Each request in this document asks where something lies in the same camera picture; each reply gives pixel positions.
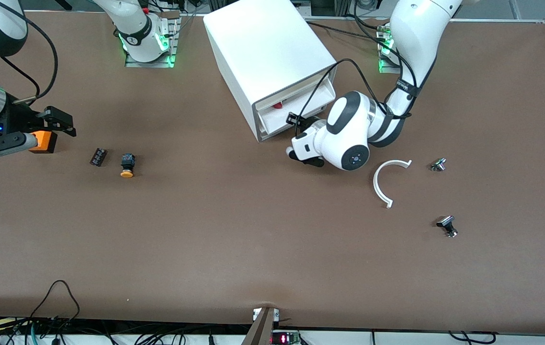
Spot yellow mushroom push button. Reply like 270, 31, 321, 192
120, 153, 136, 178

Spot white curved plastic arc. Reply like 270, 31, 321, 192
373, 160, 413, 209

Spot small metal bolt lower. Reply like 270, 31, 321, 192
436, 216, 458, 238

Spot device with red display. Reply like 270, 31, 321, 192
271, 330, 300, 345

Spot orange button enclosure box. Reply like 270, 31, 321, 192
28, 130, 57, 154

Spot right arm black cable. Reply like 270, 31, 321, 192
0, 0, 58, 104

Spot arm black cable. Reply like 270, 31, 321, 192
296, 14, 438, 120
0, 0, 58, 104

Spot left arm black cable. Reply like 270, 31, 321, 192
296, 14, 438, 120

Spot black cables behind cabinet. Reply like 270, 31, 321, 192
306, 13, 388, 42

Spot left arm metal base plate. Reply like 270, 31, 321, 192
378, 26, 400, 74

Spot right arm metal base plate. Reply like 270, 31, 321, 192
125, 12, 178, 68

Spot black looped cable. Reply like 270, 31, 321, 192
28, 280, 80, 331

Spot brown camera mount bracket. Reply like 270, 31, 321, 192
241, 307, 280, 345

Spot tangled black cable bundle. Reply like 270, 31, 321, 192
0, 315, 249, 345

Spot aluminium table frame rail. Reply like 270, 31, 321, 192
452, 4, 545, 37

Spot short black cable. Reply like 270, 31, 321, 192
449, 331, 496, 344

